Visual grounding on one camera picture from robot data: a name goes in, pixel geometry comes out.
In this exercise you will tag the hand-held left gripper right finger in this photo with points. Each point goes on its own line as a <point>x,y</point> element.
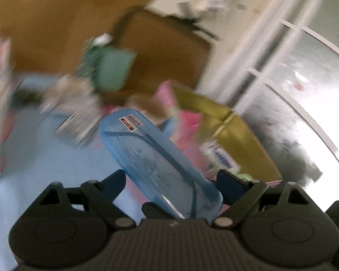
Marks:
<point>228,186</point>

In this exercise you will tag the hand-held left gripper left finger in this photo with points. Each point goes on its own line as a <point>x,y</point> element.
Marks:
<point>114,183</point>

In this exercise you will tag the blue translucent plastic case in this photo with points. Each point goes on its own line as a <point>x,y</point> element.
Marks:
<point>155,158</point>

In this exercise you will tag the yellow-green bin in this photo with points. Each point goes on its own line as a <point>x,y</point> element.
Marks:
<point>237,135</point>

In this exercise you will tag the green cloth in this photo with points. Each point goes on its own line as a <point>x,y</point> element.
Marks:
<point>244,177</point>

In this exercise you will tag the white labelled packet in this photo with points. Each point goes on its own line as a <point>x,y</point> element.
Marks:
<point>220,156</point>

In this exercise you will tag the white plastic bag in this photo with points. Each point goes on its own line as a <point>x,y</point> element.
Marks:
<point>79,128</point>
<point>70,93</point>

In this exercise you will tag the pink cloth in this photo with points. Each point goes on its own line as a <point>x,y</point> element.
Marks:
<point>189,127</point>

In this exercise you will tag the blue pink printed blanket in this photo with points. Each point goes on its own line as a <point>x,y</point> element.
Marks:
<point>45,158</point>

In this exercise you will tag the teal paper bag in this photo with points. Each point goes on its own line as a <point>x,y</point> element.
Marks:
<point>114,67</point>

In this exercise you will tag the white framed glass door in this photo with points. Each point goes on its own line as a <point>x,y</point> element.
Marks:
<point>285,76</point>

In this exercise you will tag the green patterned carton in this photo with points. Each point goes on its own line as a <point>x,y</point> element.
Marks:
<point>87,59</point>

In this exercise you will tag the brown cardboard box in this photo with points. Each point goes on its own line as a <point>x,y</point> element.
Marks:
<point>169,53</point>

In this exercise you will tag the large brown cardboard sheet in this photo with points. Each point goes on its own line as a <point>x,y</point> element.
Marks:
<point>59,19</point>

